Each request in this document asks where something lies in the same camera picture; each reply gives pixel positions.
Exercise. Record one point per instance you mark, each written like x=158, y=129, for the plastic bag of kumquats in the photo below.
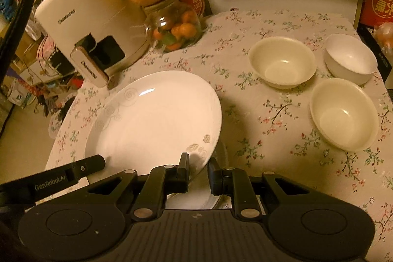
x=385, y=35

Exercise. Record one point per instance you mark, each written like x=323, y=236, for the white air fryer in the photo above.
x=92, y=4

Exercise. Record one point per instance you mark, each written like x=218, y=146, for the cream bowl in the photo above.
x=344, y=114
x=282, y=62

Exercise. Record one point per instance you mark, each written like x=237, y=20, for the white plate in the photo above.
x=147, y=127

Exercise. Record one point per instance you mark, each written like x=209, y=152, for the blue patterned plate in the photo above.
x=199, y=201

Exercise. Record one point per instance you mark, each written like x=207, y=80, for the glass jar of kumquats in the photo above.
x=172, y=25

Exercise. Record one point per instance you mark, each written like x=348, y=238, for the white bowl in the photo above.
x=350, y=56

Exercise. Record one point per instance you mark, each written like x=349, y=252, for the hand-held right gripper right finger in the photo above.
x=213, y=179

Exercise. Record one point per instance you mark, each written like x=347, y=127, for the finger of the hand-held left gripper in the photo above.
x=89, y=165

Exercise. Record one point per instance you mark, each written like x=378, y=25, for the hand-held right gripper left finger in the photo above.
x=184, y=173

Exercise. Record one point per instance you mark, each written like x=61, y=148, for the dark cardboard box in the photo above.
x=368, y=38

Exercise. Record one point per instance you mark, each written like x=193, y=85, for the floral tablecloth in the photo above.
x=245, y=114

